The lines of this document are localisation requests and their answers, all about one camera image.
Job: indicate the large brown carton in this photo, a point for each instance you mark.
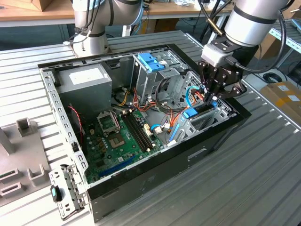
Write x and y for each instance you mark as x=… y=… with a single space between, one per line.
x=268 y=47

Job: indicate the brown cardboard box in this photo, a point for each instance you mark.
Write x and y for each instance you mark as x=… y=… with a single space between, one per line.
x=164 y=24

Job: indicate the blue expansion slot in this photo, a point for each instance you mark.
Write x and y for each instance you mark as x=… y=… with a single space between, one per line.
x=117 y=166

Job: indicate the cardboard box with labels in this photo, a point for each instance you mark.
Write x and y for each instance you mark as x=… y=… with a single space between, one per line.
x=282 y=103

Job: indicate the blue plastic drive latch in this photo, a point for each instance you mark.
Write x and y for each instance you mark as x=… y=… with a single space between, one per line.
x=148 y=61

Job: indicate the black camera bracket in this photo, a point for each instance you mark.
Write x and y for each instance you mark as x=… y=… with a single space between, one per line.
x=223 y=43

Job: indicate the CPU socket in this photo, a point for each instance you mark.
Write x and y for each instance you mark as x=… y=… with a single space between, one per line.
x=117 y=141

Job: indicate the metal slat shelf rack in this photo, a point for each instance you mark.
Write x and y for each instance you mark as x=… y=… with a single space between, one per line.
x=295 y=46

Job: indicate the silver optical drive cage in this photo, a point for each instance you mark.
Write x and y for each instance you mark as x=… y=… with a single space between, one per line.
x=143 y=82

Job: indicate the white board connector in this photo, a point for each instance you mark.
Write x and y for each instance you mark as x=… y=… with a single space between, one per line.
x=148 y=130

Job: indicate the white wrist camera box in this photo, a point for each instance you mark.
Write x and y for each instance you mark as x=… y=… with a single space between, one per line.
x=214 y=55

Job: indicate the long wooden desk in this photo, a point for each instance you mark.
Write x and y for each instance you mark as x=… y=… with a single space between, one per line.
x=176 y=11

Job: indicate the silver disk bay cage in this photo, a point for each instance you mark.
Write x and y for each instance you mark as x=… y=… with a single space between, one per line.
x=185 y=131

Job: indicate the black RAM slot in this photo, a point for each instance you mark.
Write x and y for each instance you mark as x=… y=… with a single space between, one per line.
x=136 y=134
x=141 y=130

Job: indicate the silver slot retainer bracket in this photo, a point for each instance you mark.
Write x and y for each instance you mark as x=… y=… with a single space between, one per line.
x=70 y=186

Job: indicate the grey parts rack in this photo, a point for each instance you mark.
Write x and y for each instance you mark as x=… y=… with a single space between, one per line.
x=26 y=150

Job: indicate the grey power supply unit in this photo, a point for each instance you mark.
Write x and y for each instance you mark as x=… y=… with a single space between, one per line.
x=84 y=94

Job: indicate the hard disk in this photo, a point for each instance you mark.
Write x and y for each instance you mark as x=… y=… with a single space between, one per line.
x=189 y=113

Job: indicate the black case fan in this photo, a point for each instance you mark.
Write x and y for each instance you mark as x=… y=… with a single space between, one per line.
x=164 y=86

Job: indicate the wooden crate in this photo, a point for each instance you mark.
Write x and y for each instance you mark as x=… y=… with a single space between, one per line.
x=45 y=4

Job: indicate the black tripod pole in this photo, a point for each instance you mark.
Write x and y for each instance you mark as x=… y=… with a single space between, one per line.
x=215 y=9

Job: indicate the green motherboard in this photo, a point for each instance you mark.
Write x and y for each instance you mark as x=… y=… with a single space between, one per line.
x=122 y=153

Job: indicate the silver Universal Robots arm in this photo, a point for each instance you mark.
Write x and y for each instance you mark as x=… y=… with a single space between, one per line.
x=249 y=26

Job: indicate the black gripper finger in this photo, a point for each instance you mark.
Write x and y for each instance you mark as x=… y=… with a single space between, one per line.
x=237 y=90
x=204 y=73

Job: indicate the black open PC case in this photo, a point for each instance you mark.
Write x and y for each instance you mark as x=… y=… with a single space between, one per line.
x=152 y=179

